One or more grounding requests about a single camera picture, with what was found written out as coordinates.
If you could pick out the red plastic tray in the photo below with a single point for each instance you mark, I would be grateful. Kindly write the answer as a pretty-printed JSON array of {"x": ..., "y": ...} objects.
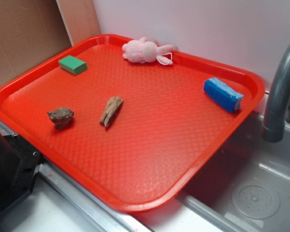
[{"x": 165, "y": 132}]

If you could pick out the pink plush bunny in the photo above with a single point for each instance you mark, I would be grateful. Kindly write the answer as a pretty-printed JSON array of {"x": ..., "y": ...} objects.
[{"x": 143, "y": 51}]

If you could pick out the grey sink faucet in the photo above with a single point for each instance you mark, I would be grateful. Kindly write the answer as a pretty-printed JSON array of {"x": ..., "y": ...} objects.
[{"x": 277, "y": 111}]

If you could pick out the brown rock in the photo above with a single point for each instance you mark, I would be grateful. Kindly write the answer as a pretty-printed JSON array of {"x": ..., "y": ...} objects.
[{"x": 61, "y": 117}]

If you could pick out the brown cardboard panel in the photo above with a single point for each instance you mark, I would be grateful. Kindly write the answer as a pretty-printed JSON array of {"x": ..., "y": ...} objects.
[{"x": 32, "y": 31}]

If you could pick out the blue sponge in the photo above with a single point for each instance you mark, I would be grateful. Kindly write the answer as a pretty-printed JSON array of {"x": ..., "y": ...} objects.
[{"x": 223, "y": 95}]

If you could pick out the brown wood piece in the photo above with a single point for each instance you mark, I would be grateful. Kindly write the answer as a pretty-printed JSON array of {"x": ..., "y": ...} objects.
[{"x": 111, "y": 110}]

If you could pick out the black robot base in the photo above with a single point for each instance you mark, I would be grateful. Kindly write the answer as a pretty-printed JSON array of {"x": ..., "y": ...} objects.
[{"x": 19, "y": 161}]

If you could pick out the grey plastic sink basin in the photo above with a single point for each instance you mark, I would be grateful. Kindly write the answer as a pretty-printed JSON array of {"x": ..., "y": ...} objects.
[{"x": 244, "y": 187}]

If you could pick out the green rectangular block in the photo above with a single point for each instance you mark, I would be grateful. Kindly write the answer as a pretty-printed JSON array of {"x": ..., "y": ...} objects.
[{"x": 73, "y": 65}]

